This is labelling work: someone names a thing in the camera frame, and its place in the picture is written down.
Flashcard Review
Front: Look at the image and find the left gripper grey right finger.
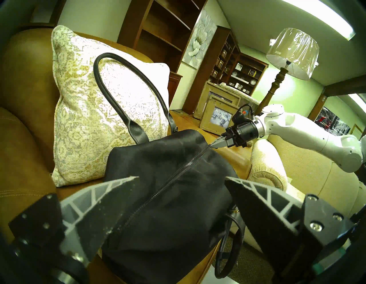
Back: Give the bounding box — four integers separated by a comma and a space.
224, 177, 355, 284

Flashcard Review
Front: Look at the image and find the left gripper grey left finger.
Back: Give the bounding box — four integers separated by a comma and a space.
9, 175, 139, 264

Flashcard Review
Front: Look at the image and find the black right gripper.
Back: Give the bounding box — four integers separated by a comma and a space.
210, 121, 259, 149

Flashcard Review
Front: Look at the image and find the black zipper handbag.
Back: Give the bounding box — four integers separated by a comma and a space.
93, 52, 246, 284

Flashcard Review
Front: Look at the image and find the beige upholstered chair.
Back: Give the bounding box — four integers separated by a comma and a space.
219, 82, 261, 106

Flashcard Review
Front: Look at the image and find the beige fabric sofa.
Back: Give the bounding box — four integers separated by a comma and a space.
229, 135, 366, 258

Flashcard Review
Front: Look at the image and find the dark bookcase with small items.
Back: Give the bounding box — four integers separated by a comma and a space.
182, 26, 269, 115

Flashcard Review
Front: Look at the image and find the cream patterned cushion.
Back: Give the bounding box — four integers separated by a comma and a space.
51, 25, 170, 188

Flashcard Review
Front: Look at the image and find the white flower painting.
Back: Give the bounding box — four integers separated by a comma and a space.
182, 9, 218, 70

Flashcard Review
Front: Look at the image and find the turned wood table lamp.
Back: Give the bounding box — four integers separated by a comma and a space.
254, 28, 320, 115

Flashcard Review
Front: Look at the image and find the tan leather armchair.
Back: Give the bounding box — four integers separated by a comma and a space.
0, 27, 253, 284

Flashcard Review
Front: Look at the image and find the fluorescent ceiling light panel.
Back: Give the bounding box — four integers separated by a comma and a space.
347, 94, 366, 113
282, 0, 356, 40

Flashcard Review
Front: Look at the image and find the tall wooden hutch bookcase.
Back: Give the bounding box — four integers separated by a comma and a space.
117, 0, 208, 106

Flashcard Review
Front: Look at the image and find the small rustic wood picture frame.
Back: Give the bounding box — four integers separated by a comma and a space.
199, 94, 240, 136

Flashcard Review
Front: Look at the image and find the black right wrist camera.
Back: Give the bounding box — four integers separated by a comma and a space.
232, 104, 255, 125

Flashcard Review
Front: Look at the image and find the large rustic wood picture frame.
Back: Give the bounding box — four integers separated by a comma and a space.
194, 81, 241, 120

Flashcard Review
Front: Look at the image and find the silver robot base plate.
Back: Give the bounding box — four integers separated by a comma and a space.
200, 265, 229, 284

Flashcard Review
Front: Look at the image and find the red black wall picture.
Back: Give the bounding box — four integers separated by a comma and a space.
315, 106, 351, 135

